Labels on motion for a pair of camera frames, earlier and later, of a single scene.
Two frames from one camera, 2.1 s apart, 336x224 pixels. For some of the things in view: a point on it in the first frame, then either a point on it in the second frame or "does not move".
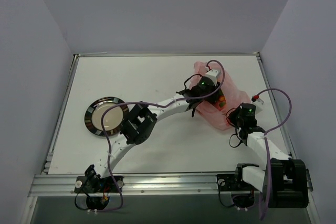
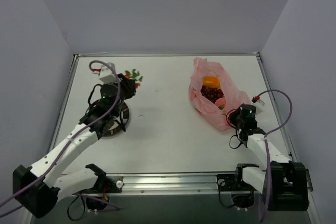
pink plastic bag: (234, 98) does not move
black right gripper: (237, 115) does not move
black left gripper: (213, 97) → (128, 86)
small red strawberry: (222, 103) → (135, 75)
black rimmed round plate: (114, 117) does not move
